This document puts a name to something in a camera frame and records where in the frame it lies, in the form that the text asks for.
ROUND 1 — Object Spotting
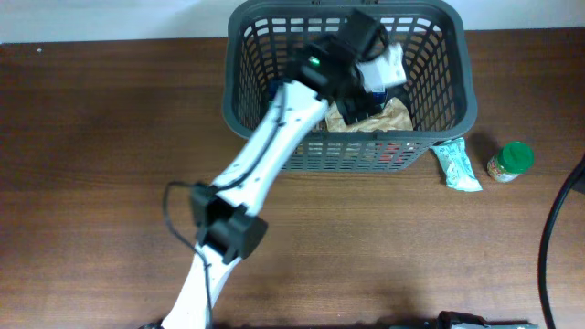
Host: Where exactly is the grey plastic laundry basket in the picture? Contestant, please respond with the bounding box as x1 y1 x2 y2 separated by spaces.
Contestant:
222 0 477 173

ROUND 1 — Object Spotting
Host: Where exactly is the beige food pouch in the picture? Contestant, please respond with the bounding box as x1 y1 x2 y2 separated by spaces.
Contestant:
324 98 413 133

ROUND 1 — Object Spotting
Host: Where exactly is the blue tissue box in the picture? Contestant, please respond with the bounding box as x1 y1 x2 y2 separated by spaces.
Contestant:
268 80 388 105

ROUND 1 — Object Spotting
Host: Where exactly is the mint green snack packet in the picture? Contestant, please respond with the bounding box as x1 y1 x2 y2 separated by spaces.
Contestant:
431 137 483 192

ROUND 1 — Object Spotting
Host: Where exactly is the orange pasta package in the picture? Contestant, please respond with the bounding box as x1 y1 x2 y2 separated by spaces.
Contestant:
288 142 419 170

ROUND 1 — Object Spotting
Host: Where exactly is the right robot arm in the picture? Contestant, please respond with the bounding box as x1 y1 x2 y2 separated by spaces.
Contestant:
435 311 539 329

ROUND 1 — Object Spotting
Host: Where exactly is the green lidded glass jar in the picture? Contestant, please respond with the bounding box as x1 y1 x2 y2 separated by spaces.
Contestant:
486 142 535 183

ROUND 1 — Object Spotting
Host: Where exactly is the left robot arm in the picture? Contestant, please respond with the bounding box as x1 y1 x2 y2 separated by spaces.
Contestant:
157 10 388 329

